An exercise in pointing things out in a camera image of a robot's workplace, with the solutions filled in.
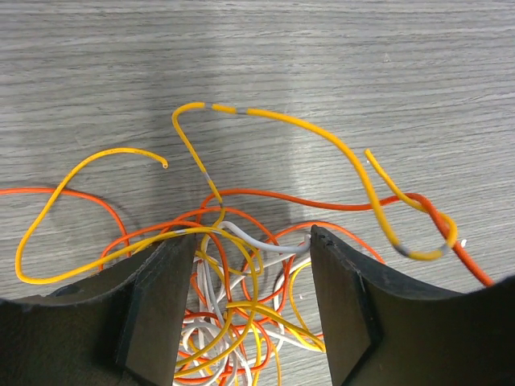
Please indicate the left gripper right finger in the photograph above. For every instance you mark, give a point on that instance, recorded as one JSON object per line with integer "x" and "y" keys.
{"x": 382, "y": 327}

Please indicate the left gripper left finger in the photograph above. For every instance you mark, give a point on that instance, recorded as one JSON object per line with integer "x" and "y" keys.
{"x": 118, "y": 327}

